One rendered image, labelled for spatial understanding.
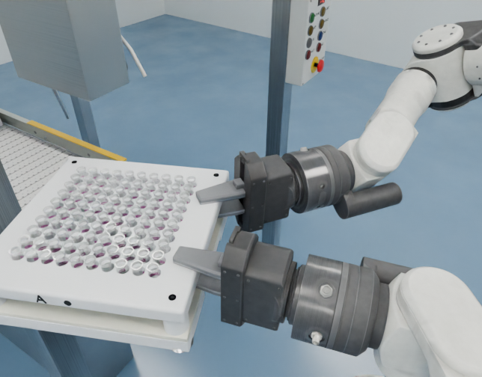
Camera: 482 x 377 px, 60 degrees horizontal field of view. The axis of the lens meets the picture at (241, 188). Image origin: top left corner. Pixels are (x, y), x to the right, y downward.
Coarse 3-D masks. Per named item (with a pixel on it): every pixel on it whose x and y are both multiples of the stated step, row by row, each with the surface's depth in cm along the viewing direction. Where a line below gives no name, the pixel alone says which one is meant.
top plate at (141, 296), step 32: (96, 160) 61; (32, 224) 50; (192, 224) 50; (0, 256) 46; (0, 288) 43; (32, 288) 42; (64, 288) 42; (96, 288) 42; (128, 288) 42; (160, 288) 42; (192, 288) 43
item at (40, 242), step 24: (72, 192) 54; (96, 192) 54; (120, 192) 54; (144, 192) 55; (168, 192) 54; (72, 216) 50; (120, 216) 50; (144, 216) 50; (168, 216) 51; (72, 240) 46; (96, 240) 48; (120, 240) 48; (144, 240) 47
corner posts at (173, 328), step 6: (0, 300) 46; (186, 318) 43; (168, 324) 42; (174, 324) 42; (180, 324) 42; (186, 324) 43; (168, 330) 43; (174, 330) 42; (180, 330) 43; (186, 330) 44
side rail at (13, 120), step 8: (0, 112) 112; (8, 112) 111; (8, 120) 111; (16, 120) 109; (24, 120) 108; (24, 128) 109; (32, 128) 106; (40, 136) 106; (48, 136) 104; (56, 136) 102; (56, 144) 104; (64, 144) 102; (72, 144) 100; (80, 152) 100; (88, 152) 98; (96, 152) 96
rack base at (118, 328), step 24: (216, 240) 55; (0, 312) 46; (24, 312) 46; (48, 312) 46; (72, 312) 45; (96, 312) 45; (192, 312) 45; (96, 336) 45; (120, 336) 44; (144, 336) 44; (168, 336) 43; (192, 336) 45
